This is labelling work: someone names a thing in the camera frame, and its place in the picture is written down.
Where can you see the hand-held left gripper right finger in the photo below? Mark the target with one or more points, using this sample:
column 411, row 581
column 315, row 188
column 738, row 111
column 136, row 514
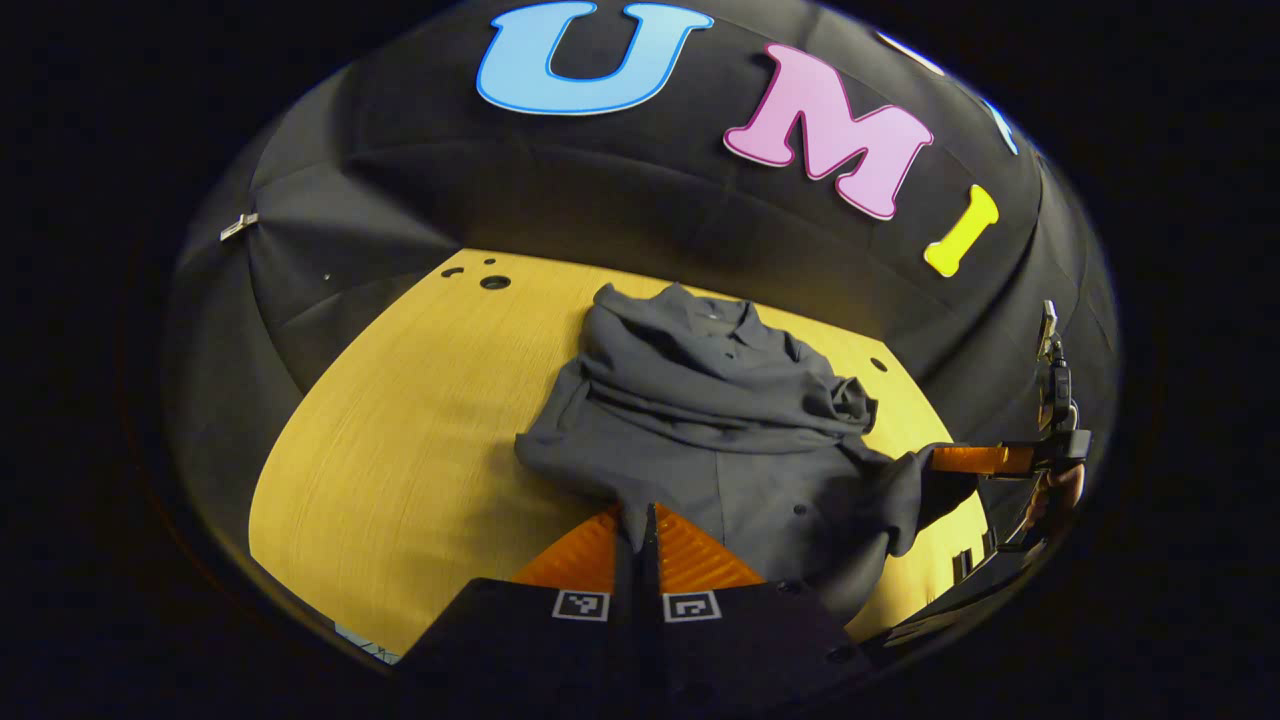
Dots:
column 750, row 640

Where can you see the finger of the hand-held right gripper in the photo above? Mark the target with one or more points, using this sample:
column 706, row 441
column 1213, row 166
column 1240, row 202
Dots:
column 985, row 459

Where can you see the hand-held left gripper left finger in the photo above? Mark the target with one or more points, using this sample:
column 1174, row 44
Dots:
column 530, row 640

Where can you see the grey long-sleeved shirt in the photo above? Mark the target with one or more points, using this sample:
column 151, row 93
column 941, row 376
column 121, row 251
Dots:
column 700, row 400

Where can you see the pale printed sheet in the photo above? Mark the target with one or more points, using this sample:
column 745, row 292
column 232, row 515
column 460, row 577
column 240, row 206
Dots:
column 365, row 645

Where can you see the black backdrop cloth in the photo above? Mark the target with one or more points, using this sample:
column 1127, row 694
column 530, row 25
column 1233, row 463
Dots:
column 600, row 180

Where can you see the silver clip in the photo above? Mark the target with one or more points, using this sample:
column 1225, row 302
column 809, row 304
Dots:
column 238, row 226

